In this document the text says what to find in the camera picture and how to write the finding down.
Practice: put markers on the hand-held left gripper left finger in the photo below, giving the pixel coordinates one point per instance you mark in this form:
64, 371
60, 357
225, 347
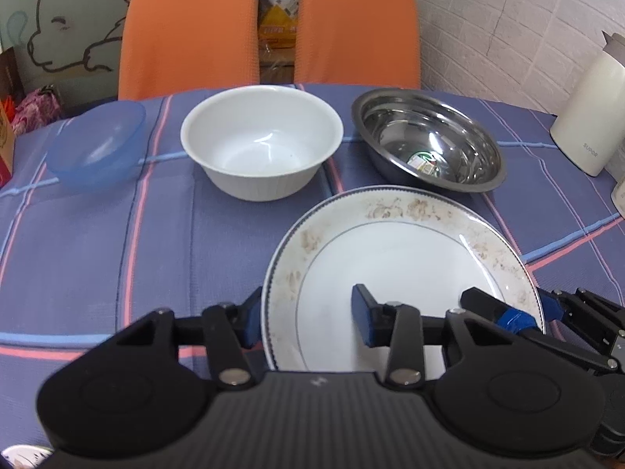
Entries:
251, 323

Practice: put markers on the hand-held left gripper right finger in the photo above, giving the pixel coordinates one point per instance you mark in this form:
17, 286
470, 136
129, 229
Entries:
364, 317

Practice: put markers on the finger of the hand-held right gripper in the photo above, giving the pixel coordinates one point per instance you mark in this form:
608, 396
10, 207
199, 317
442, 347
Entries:
518, 320
586, 310

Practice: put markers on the white floral rim plate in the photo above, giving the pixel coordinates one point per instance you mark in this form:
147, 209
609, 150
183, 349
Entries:
390, 254

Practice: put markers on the blue plaid tablecloth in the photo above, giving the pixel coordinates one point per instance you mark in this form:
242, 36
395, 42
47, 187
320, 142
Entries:
122, 254

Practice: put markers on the white ceramic bowl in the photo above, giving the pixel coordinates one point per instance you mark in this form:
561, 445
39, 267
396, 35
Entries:
263, 141

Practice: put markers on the stainless steel bowl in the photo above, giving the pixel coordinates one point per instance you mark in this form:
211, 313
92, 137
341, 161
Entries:
429, 141

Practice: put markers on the white thermos jug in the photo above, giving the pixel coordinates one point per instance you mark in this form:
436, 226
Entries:
588, 107

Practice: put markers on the blue translucent plastic bowl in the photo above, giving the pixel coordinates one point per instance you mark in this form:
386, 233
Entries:
97, 146

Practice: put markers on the small patterned dish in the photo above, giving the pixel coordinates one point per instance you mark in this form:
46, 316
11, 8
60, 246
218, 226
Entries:
22, 455

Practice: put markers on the orange chair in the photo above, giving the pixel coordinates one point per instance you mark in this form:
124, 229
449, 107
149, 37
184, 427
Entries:
356, 34
190, 34

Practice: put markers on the pink floral bag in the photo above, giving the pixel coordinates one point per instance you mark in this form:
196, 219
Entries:
35, 110

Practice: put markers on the red and tan box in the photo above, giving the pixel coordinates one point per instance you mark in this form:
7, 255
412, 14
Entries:
6, 127

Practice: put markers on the yellow printed package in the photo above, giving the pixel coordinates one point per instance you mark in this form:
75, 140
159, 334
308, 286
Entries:
279, 5

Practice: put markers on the glass panel with cartoon drawing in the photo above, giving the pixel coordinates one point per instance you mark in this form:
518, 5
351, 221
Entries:
63, 24

